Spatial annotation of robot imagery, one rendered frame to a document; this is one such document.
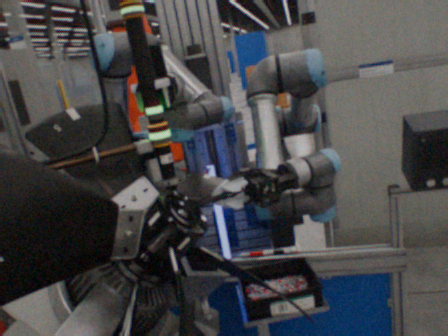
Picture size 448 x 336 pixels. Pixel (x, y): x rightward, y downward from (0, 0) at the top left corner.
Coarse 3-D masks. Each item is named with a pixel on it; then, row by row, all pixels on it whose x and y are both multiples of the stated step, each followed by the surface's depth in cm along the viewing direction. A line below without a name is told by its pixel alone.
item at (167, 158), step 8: (120, 0) 72; (128, 0) 74; (168, 144) 79; (160, 152) 79; (168, 152) 79; (160, 160) 79; (168, 160) 79; (160, 168) 80; (168, 168) 80; (168, 176) 80; (176, 184) 82
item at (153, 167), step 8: (136, 144) 77; (144, 144) 77; (136, 152) 79; (144, 152) 77; (152, 152) 77; (144, 160) 77; (152, 160) 78; (152, 168) 78; (152, 176) 79; (160, 176) 79; (176, 176) 80; (184, 176) 81; (160, 184) 79; (168, 184) 78
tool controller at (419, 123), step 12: (408, 120) 103; (420, 120) 102; (432, 120) 100; (444, 120) 99; (408, 132) 102; (420, 132) 97; (432, 132) 97; (444, 132) 96; (408, 144) 104; (420, 144) 99; (432, 144) 98; (444, 144) 98; (408, 156) 105; (420, 156) 100; (432, 156) 100; (444, 156) 100; (408, 168) 107; (420, 168) 102; (432, 168) 102; (444, 168) 101; (408, 180) 108; (420, 180) 104; (432, 180) 102; (444, 180) 101
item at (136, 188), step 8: (136, 184) 78; (144, 184) 79; (120, 192) 77; (128, 192) 78; (136, 192) 78; (144, 192) 78; (152, 192) 78; (120, 200) 77; (128, 200) 77; (144, 200) 77; (152, 200) 77; (128, 208) 76; (136, 208) 76; (144, 208) 76
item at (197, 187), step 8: (192, 176) 105; (200, 176) 106; (184, 184) 100; (192, 184) 99; (200, 184) 99; (208, 184) 100; (216, 184) 100; (184, 192) 94; (192, 192) 94; (200, 192) 93; (208, 192) 94; (224, 192) 96; (232, 192) 97; (192, 200) 89; (200, 200) 88; (208, 200) 89
